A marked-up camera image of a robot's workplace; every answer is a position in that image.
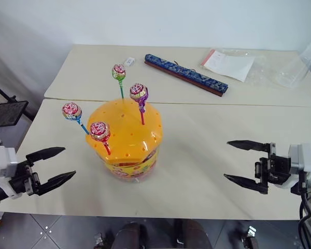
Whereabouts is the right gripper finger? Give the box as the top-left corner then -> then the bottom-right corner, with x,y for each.
223,173 -> 269,195
227,140 -> 271,154

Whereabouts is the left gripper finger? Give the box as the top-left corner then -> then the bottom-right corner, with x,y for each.
25,147 -> 66,167
37,170 -> 77,197

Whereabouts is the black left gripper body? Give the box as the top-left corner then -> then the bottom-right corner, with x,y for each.
9,158 -> 41,196

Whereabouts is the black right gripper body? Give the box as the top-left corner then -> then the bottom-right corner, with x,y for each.
254,142 -> 292,186

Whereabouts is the blue-stick lollipop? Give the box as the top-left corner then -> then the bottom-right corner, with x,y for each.
61,102 -> 90,135

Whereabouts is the red-stick lollipop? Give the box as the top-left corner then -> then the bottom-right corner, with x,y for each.
89,121 -> 111,156

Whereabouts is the yellow-lidded lollipop tub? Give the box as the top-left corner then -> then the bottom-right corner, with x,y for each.
85,98 -> 164,184

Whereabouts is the green-stick lollipop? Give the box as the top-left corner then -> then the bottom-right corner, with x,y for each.
111,63 -> 127,100

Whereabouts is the pink-stick purple-wrapped lollipop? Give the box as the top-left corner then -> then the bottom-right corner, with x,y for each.
129,82 -> 149,126

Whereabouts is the small metal floor fixture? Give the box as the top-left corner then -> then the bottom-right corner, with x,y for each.
241,225 -> 260,249

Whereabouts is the black screen on stand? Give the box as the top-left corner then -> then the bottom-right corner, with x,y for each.
0,100 -> 30,129

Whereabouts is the clear plastic bag with paper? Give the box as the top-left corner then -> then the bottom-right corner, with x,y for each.
200,49 -> 256,82

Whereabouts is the clear plastic bag right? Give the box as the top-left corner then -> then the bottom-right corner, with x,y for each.
273,39 -> 311,90

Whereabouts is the long blue patterned box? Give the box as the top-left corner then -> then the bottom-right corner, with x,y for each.
144,53 -> 230,98

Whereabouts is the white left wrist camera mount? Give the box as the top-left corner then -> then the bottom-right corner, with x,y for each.
0,144 -> 19,200

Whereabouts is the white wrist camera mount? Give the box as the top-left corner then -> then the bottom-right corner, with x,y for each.
274,142 -> 311,189
0,144 -> 19,200

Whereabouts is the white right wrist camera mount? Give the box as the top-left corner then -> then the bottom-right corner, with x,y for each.
274,142 -> 311,189

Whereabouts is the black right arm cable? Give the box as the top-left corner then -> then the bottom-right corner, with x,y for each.
297,190 -> 311,249

